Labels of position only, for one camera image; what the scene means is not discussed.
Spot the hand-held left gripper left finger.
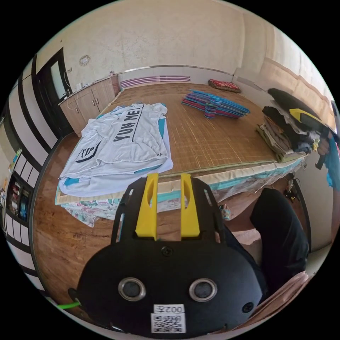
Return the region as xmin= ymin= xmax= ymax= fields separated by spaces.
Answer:
xmin=135 ymin=172 xmax=159 ymax=241

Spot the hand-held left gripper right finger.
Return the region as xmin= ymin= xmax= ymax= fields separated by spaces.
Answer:
xmin=180 ymin=173 xmax=200 ymax=241

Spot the person's left forearm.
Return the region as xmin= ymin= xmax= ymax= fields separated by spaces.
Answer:
xmin=235 ymin=271 xmax=311 ymax=330

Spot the white short sleeve shirt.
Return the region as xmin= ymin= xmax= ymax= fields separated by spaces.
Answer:
xmin=58 ymin=103 xmax=174 ymax=196

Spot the person's right hand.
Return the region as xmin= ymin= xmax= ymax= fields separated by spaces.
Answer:
xmin=317 ymin=132 xmax=336 ymax=157

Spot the beige curtain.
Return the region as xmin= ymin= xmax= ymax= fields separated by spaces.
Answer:
xmin=259 ymin=57 xmax=334 ymax=125

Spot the red patterned cushion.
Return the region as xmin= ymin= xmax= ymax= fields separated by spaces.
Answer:
xmin=208 ymin=79 xmax=242 ymax=94

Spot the bed with woven mat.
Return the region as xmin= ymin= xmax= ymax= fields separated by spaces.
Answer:
xmin=55 ymin=83 xmax=306 ymax=228

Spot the pile of colourful clothes hangers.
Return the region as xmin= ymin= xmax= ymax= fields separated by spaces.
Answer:
xmin=181 ymin=89 xmax=251 ymax=120

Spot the person's body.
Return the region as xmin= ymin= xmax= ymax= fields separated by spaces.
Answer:
xmin=218 ymin=137 xmax=340 ymax=295

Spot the wooden cupboard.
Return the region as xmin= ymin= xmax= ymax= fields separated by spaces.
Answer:
xmin=58 ymin=75 xmax=120 ymax=138

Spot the black shelf with items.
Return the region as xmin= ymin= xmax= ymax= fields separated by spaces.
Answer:
xmin=5 ymin=172 xmax=34 ymax=222

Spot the black door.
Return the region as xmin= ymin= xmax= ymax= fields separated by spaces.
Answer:
xmin=31 ymin=47 xmax=75 ymax=139

